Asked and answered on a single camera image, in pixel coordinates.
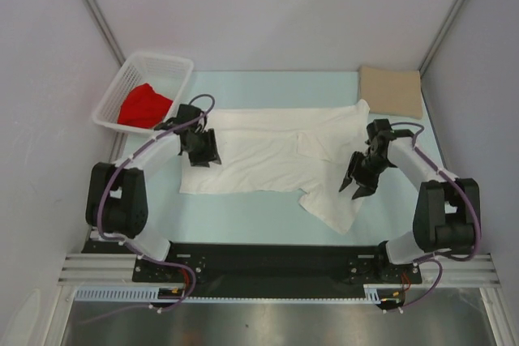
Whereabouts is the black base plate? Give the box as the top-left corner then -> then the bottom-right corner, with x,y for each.
83,240 -> 422,301

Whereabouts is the folded tan t shirt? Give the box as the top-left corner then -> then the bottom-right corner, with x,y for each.
358,66 -> 423,119

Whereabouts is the aluminium frame post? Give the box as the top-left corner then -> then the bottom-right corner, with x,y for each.
81,0 -> 126,66
418,0 -> 468,77

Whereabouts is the left aluminium frame post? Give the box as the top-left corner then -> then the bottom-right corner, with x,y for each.
81,0 -> 126,66

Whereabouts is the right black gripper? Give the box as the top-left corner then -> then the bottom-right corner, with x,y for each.
340,150 -> 393,199

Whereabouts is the white slotted cable duct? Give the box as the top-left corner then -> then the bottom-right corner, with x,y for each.
75,286 -> 397,305

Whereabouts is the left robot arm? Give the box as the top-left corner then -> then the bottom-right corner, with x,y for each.
86,103 -> 221,281

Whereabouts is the white plastic basket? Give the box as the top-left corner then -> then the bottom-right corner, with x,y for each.
92,51 -> 194,136

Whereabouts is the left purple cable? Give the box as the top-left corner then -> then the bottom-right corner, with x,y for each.
75,94 -> 216,325

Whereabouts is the right aluminium frame post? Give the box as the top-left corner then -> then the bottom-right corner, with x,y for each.
418,0 -> 468,77

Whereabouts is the red t shirt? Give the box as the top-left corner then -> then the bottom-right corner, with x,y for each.
117,83 -> 174,129

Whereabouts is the aluminium front rail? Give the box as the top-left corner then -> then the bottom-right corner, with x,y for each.
58,254 -> 501,288

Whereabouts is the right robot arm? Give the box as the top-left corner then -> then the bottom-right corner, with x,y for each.
339,119 -> 482,282

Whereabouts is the white t shirt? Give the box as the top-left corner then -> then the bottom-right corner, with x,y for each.
179,100 -> 370,234

